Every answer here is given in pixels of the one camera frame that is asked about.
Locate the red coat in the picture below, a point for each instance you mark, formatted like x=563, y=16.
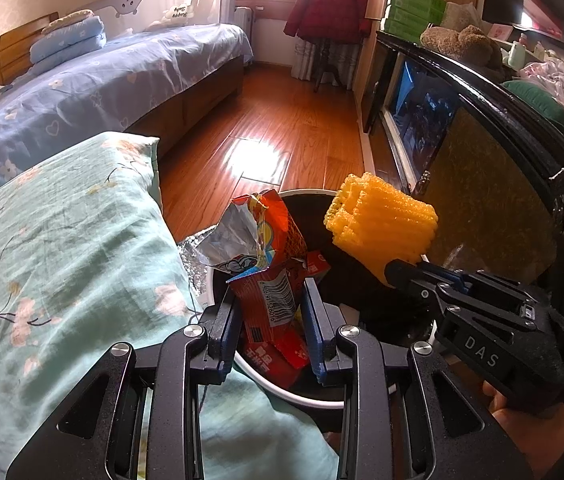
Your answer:
x=329, y=5

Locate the red foil snack bag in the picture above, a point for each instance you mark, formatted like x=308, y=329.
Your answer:
x=272, y=240

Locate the bed with blue sheet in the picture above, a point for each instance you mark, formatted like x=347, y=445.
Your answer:
x=111, y=75

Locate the dark coat rack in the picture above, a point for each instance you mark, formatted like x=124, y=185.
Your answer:
x=326, y=60

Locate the dark green cushion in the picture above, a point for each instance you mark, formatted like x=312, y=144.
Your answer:
x=542, y=100

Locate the grey bed guard rail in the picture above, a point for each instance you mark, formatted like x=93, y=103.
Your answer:
x=161, y=0

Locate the black trash bin white rim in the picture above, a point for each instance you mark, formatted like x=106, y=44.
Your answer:
x=362, y=300

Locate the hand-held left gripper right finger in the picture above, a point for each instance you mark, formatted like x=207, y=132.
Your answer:
x=317, y=340

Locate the small pale pillow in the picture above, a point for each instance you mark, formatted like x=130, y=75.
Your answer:
x=64, y=21

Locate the red wrapper with white logo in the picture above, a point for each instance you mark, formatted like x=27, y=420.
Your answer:
x=267, y=360

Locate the black tv cabinet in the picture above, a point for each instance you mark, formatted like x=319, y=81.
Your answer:
x=487, y=175

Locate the person's right hand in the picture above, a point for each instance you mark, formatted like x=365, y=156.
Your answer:
x=547, y=435

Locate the clear plastic bag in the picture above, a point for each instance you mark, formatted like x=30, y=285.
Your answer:
x=462, y=15

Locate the brown plush toy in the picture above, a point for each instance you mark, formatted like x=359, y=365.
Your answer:
x=462, y=42

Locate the white pink cloth bundle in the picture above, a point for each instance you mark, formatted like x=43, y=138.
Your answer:
x=557, y=77

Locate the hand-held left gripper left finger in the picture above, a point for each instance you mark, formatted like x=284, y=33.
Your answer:
x=171, y=385

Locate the pale green bottle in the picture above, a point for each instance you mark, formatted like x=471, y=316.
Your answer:
x=515, y=55

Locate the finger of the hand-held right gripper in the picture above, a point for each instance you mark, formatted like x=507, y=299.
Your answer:
x=492, y=297
x=417, y=280

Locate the white radiator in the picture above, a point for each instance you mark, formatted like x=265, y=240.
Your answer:
x=244, y=25

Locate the stack of green boxes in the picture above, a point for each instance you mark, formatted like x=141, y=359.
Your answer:
x=412, y=5

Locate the folded blue blanket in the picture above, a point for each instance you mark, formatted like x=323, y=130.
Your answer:
x=66, y=40

